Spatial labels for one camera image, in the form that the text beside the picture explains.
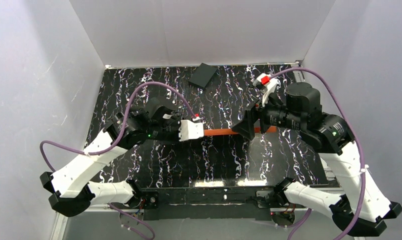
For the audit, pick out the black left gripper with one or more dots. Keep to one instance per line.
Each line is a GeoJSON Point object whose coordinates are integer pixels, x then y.
{"type": "Point", "coordinates": [174, 133]}

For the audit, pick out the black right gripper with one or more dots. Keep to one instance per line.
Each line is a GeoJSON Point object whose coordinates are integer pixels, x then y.
{"type": "Point", "coordinates": [256, 120]}

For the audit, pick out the orange picture frame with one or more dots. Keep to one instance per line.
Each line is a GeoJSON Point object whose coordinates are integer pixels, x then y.
{"type": "Point", "coordinates": [228, 131]}

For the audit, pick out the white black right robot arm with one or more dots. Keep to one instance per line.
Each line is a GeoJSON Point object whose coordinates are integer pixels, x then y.
{"type": "Point", "coordinates": [332, 139]}

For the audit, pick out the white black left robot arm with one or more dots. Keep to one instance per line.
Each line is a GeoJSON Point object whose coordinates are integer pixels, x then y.
{"type": "Point", "coordinates": [71, 187]}

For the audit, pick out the black square block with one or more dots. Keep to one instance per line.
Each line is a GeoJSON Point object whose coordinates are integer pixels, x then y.
{"type": "Point", "coordinates": [202, 76]}

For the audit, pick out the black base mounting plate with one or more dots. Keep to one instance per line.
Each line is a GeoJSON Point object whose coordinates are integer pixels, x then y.
{"type": "Point", "coordinates": [246, 202]}

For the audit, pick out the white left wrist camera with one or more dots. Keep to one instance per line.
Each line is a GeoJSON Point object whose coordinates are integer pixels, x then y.
{"type": "Point", "coordinates": [190, 129]}

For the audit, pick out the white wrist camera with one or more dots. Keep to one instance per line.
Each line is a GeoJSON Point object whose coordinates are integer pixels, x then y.
{"type": "Point", "coordinates": [266, 85]}
{"type": "Point", "coordinates": [190, 129]}

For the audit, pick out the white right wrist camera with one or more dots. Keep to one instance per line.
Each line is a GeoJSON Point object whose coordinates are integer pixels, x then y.
{"type": "Point", "coordinates": [266, 85]}

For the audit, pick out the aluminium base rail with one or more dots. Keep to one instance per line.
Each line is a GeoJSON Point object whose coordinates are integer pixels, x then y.
{"type": "Point", "coordinates": [134, 208]}

